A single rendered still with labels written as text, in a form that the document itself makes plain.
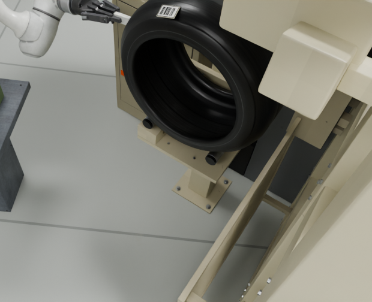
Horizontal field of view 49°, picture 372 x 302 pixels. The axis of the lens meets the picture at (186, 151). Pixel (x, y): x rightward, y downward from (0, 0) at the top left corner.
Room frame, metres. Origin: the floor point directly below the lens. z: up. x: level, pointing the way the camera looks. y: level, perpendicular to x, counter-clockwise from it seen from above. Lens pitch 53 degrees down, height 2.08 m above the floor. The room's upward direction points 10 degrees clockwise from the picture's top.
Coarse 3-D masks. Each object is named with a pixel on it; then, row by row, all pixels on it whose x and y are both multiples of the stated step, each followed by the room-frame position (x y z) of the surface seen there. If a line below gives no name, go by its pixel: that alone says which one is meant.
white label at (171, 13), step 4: (160, 8) 0.97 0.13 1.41; (164, 8) 0.97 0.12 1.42; (168, 8) 0.97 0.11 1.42; (172, 8) 0.96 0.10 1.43; (176, 8) 0.96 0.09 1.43; (160, 12) 0.96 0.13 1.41; (164, 12) 0.96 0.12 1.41; (168, 12) 0.95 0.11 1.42; (172, 12) 0.95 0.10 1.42; (176, 12) 0.95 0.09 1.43; (160, 16) 0.95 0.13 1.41; (164, 16) 0.94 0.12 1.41; (168, 16) 0.94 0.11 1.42; (172, 16) 0.94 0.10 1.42
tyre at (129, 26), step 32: (160, 0) 1.02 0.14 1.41; (192, 0) 0.99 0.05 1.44; (128, 32) 1.01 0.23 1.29; (160, 32) 0.95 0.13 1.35; (192, 32) 0.91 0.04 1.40; (224, 32) 0.90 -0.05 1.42; (128, 64) 0.99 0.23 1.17; (160, 64) 1.19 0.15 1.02; (192, 64) 1.22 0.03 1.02; (224, 64) 0.86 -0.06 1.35; (256, 64) 0.87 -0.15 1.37; (160, 96) 1.08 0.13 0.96; (192, 96) 1.15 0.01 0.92; (224, 96) 1.13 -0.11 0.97; (256, 96) 0.83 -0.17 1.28; (160, 128) 0.94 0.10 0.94; (192, 128) 0.99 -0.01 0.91; (224, 128) 1.00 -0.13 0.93; (256, 128) 0.82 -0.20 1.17
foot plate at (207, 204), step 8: (184, 176) 1.37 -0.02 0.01; (176, 184) 1.30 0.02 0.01; (184, 184) 1.31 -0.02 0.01; (224, 184) 1.36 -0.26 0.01; (176, 192) 1.24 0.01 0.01; (184, 192) 1.25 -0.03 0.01; (192, 192) 1.26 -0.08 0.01; (216, 192) 1.29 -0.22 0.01; (192, 200) 1.21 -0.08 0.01; (200, 200) 1.22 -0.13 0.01; (208, 200) 1.23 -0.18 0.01; (216, 200) 1.24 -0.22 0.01; (200, 208) 1.17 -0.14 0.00; (208, 208) 1.17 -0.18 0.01
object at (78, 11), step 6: (72, 0) 1.21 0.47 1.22; (78, 0) 1.20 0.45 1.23; (84, 0) 1.21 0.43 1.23; (90, 0) 1.24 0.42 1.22; (96, 0) 1.24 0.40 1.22; (72, 6) 1.20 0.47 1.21; (78, 6) 1.19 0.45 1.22; (84, 6) 1.20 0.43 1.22; (96, 6) 1.20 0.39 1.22; (78, 12) 1.18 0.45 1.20; (90, 12) 1.17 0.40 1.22
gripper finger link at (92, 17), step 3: (87, 12) 1.16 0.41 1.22; (81, 15) 1.14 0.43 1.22; (84, 15) 1.14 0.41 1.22; (87, 15) 1.15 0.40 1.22; (90, 15) 1.14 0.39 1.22; (93, 15) 1.14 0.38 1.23; (96, 15) 1.14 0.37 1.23; (99, 15) 1.14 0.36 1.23; (102, 15) 1.14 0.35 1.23; (105, 15) 1.14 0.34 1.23; (90, 18) 1.14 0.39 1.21; (93, 18) 1.14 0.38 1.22; (96, 18) 1.14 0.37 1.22; (99, 18) 1.14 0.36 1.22; (102, 18) 1.13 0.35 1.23; (105, 18) 1.13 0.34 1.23; (93, 21) 1.14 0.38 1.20; (96, 21) 1.14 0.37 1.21; (99, 21) 1.14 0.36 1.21; (102, 21) 1.13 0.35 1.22; (105, 21) 1.14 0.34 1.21
